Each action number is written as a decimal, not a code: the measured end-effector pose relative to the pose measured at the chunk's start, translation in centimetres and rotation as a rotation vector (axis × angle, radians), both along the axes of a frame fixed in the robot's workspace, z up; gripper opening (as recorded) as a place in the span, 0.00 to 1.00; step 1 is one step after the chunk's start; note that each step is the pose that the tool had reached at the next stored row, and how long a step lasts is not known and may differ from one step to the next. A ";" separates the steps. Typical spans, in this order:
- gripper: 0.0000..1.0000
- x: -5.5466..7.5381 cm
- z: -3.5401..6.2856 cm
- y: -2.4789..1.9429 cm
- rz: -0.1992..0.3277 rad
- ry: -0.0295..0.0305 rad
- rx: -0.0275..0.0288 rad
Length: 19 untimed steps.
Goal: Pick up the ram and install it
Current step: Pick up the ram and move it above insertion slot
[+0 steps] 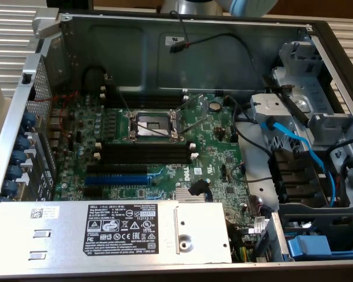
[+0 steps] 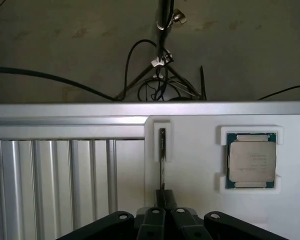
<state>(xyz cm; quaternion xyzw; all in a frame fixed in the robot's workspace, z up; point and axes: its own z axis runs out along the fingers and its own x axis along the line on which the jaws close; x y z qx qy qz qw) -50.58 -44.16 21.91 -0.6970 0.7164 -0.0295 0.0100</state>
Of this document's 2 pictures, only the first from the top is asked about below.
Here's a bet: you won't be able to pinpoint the RAM slot white latches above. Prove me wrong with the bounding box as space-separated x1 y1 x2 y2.
92 152 199 160
99 85 186 94
94 142 197 150
105 97 189 105

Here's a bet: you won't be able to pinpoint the thin metal locking lever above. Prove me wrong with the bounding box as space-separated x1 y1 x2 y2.
179 115 209 136
111 75 132 112

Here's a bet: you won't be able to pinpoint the CPU socket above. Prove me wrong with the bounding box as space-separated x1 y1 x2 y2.
127 108 179 145

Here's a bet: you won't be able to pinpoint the green Dell motherboard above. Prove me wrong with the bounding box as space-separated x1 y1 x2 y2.
51 92 273 263

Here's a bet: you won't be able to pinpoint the silver finned chipset heatsink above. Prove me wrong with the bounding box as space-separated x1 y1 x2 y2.
175 187 208 203

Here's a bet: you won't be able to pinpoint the long black expansion slot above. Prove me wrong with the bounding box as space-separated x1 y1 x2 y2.
86 163 148 175

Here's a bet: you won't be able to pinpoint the blue expansion slot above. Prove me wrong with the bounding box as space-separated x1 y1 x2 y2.
84 174 149 186

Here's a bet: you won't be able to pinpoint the silver open PC case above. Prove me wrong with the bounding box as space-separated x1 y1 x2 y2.
0 11 353 278

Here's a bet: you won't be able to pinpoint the grey metal disk bay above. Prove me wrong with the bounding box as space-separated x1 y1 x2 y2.
249 41 353 206

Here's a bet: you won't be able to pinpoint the short black expansion slot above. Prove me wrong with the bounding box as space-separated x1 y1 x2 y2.
82 187 104 198

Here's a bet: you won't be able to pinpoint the metal rear port block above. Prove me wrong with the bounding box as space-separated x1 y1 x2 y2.
46 108 70 150

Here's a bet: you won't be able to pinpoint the silver power supply unit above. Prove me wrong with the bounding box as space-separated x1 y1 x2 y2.
0 200 234 265

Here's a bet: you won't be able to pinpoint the blue slot retention clip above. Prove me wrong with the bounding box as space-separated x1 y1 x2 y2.
7 164 23 180
16 134 32 150
2 180 19 196
10 149 27 165
22 111 38 127

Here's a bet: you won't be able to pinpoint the dark grey disk bay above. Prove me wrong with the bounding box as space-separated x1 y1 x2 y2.
278 202 353 263

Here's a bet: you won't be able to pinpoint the blue plastic bay latch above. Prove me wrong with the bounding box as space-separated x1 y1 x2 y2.
285 234 353 261

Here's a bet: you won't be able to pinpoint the silver aluminium corner block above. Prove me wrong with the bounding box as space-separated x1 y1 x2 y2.
31 8 62 38

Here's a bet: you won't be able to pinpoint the thick black wire with plug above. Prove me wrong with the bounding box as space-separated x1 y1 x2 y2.
188 178 209 197

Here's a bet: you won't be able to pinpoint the thin black wire with plug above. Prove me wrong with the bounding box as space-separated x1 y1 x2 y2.
168 10 267 89

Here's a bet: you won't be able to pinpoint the blue flat SATA wire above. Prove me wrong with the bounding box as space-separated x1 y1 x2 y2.
260 116 338 208

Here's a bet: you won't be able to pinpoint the black looped wire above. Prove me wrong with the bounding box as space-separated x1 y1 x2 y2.
81 64 107 89

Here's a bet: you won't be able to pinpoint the thin red wire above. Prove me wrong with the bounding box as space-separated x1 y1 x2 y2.
35 90 81 139

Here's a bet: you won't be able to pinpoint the black flat strap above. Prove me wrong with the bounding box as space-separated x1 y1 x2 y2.
263 75 310 127

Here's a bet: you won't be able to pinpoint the black ribbed plastic bracket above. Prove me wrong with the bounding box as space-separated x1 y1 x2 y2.
268 148 327 205

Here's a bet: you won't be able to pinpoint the multicolour braided power wire bundle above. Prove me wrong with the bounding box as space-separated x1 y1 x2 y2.
229 223 255 263

